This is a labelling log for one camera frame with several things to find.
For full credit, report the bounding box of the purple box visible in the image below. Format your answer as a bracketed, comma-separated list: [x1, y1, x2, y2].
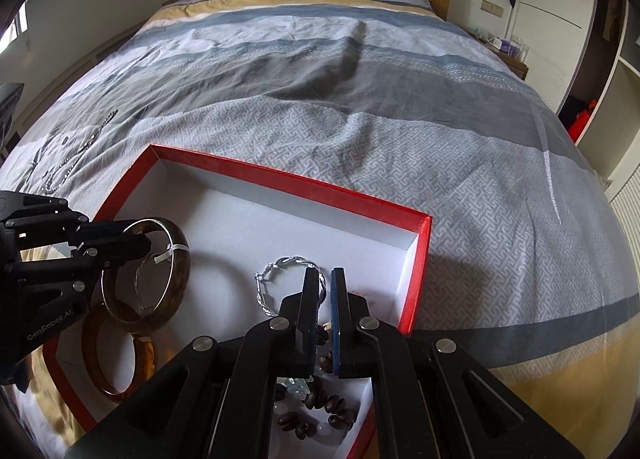
[492, 37, 524, 56]

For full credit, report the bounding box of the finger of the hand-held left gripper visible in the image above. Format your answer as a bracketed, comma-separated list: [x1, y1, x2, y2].
[5, 239, 153, 290]
[0, 191, 151, 245]

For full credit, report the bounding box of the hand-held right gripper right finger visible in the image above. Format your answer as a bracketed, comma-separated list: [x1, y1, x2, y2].
[330, 266, 583, 459]

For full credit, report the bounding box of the silver twisted bracelet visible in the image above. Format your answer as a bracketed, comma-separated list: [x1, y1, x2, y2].
[254, 255, 328, 317]

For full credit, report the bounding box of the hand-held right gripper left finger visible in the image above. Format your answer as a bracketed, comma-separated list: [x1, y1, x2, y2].
[65, 266, 328, 459]

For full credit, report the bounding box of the wooden nightstand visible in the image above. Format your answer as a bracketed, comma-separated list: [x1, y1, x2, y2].
[475, 34, 530, 82]

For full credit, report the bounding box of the striped duvet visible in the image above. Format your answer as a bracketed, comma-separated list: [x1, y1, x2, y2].
[0, 0, 640, 459]

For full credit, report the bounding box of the brown beaded bracelet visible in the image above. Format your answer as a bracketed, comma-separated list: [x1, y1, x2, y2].
[274, 350, 359, 441]

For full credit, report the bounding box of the red shallow cardboard box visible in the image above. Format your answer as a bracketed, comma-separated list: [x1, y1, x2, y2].
[42, 144, 432, 459]

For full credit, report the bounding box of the dark brown bangle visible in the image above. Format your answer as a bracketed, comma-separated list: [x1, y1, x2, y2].
[101, 218, 191, 332]

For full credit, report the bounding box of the red bag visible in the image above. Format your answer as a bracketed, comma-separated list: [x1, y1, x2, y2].
[567, 99, 598, 140]

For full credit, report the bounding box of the window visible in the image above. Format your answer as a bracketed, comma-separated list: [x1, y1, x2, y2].
[0, 4, 31, 57]

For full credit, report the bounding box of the translucent amber bangle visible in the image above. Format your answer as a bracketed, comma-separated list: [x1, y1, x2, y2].
[81, 306, 157, 402]

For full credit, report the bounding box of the silver chain necklace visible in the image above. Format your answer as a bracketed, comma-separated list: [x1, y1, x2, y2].
[30, 109, 119, 192]

